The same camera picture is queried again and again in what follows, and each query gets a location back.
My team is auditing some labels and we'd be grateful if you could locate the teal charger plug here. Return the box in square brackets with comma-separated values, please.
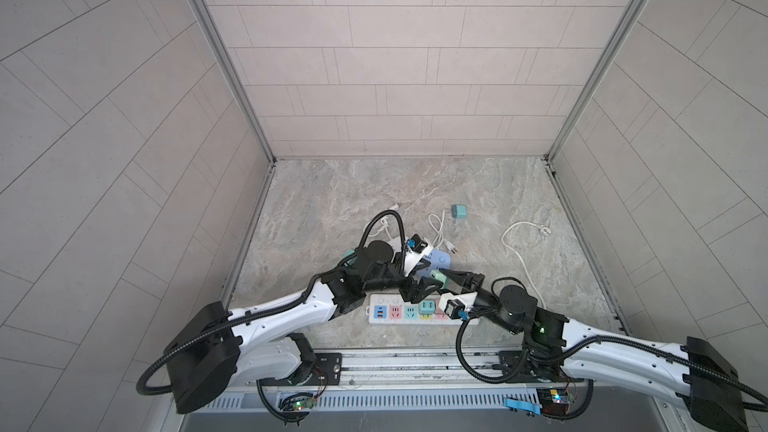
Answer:
[418, 299, 436, 316]
[451, 204, 468, 219]
[339, 252, 357, 267]

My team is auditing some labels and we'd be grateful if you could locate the green charger plug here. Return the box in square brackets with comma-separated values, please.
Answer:
[430, 270, 448, 288]

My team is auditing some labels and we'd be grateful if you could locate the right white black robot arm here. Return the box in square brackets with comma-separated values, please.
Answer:
[431, 270, 767, 431]

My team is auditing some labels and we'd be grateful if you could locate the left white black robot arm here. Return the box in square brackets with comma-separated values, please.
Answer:
[136, 235, 441, 414]

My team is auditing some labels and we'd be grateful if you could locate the white multicolour power strip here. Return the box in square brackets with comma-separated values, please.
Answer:
[367, 293, 461, 326]

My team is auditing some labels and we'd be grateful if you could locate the blue square socket cube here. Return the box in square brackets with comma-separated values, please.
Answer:
[416, 249, 451, 277]

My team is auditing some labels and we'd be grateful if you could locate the right circuit board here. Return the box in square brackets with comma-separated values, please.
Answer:
[536, 388, 576, 416]

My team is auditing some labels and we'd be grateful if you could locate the circuit board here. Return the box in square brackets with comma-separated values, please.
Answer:
[279, 392, 317, 413]
[536, 388, 576, 416]

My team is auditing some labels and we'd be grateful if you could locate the left circuit board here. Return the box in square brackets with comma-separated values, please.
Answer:
[279, 392, 317, 413]

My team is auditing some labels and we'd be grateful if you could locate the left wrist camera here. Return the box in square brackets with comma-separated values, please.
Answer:
[402, 234, 434, 276]

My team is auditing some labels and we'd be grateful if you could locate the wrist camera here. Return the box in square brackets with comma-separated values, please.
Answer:
[437, 292, 477, 321]
[402, 234, 434, 276]

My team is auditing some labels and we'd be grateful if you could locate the white cube socket cable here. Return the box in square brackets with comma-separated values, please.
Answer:
[362, 203, 404, 240]

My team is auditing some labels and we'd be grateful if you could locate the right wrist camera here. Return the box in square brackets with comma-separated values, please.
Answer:
[437, 292, 477, 321]

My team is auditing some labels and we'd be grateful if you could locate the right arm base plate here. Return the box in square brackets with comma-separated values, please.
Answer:
[499, 349, 585, 385]

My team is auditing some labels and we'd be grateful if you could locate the white power strip cable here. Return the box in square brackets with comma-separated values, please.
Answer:
[500, 220, 553, 307]

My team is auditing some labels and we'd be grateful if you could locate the aluminium mounting rail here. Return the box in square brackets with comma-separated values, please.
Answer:
[169, 344, 670, 395]

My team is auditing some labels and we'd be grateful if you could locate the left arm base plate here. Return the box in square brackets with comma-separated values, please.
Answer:
[261, 353, 343, 387]

